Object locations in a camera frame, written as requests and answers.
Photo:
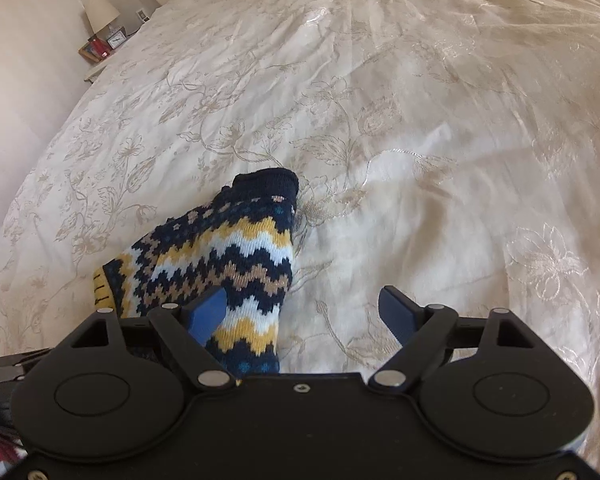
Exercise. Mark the wooden picture frame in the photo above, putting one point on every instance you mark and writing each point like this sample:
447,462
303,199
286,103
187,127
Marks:
85,51

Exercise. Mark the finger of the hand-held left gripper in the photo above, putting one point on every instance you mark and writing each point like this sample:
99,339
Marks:
20,357

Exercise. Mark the red candle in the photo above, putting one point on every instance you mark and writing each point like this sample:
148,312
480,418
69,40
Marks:
100,48

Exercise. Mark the cream floral embroidered bedspread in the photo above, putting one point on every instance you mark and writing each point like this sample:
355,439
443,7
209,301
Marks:
430,160

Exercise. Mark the small alarm clock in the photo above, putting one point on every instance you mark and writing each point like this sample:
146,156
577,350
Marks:
116,40

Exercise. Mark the white nightstand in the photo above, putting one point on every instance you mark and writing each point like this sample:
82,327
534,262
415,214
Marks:
96,70

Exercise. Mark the white shade table lamp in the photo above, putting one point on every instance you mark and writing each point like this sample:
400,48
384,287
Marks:
101,10

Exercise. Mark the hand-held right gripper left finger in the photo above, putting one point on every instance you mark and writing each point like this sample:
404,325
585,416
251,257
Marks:
207,317

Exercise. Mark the navy yellow patterned knit sweater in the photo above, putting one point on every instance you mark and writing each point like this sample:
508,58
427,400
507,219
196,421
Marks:
230,250

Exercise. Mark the white wall outlet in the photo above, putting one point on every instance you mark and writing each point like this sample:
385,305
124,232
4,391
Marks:
143,14

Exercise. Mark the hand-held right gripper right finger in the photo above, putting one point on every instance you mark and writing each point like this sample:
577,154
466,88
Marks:
397,312

